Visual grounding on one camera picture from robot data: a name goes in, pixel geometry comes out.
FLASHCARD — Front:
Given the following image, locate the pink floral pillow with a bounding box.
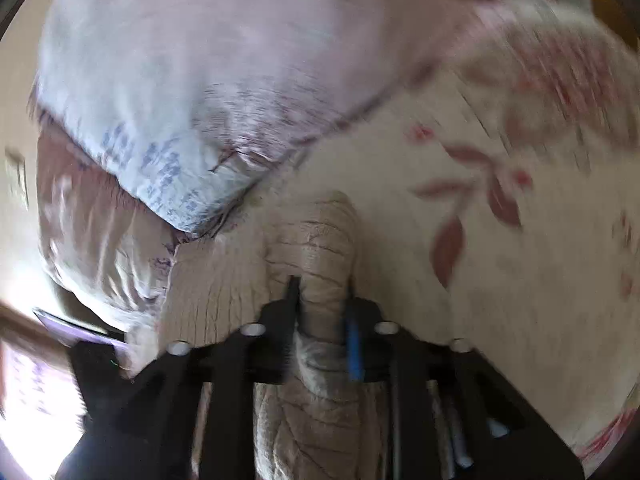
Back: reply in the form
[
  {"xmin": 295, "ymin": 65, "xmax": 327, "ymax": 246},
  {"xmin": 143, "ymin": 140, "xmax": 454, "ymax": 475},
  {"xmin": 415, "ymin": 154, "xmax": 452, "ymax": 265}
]
[{"xmin": 35, "ymin": 0, "xmax": 472, "ymax": 233}]

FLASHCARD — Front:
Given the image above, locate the beige knitted sweater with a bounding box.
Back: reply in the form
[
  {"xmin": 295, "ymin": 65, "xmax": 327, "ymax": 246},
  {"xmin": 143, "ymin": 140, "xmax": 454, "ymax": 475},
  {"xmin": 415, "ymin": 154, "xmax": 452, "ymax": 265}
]
[{"xmin": 156, "ymin": 190, "xmax": 396, "ymax": 480}]

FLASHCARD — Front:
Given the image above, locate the white wall switch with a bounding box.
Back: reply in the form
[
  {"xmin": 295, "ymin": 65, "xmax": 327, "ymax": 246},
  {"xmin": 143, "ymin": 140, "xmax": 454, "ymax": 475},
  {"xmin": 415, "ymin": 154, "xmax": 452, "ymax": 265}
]
[{"xmin": 4, "ymin": 146, "xmax": 29, "ymax": 210}]

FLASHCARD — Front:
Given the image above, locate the cream floral bed sheet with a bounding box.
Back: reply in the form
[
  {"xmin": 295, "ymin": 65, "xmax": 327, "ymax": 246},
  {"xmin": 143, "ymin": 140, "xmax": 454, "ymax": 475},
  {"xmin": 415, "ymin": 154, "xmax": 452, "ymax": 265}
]
[{"xmin": 278, "ymin": 0, "xmax": 640, "ymax": 466}]

